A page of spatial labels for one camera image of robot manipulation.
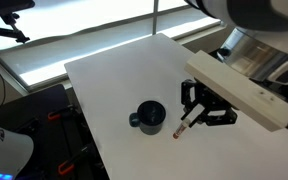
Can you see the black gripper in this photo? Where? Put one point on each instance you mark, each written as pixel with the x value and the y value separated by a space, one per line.
pixel 209 98

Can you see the white marker with red cap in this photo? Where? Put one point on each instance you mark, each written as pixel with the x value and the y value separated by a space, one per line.
pixel 180 128

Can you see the dark teal mug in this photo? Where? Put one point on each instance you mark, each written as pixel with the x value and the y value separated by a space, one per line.
pixel 149 126

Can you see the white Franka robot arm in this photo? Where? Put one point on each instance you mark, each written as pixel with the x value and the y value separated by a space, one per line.
pixel 257 20

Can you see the white robot base blue light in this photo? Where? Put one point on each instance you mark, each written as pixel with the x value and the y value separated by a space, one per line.
pixel 7 150

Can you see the black adjustable stand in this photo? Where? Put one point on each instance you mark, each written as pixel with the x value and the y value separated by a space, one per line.
pixel 4 6

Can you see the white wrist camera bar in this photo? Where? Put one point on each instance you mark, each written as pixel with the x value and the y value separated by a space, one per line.
pixel 237 90

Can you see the grey window frame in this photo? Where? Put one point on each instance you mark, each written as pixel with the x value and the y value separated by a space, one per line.
pixel 155 16

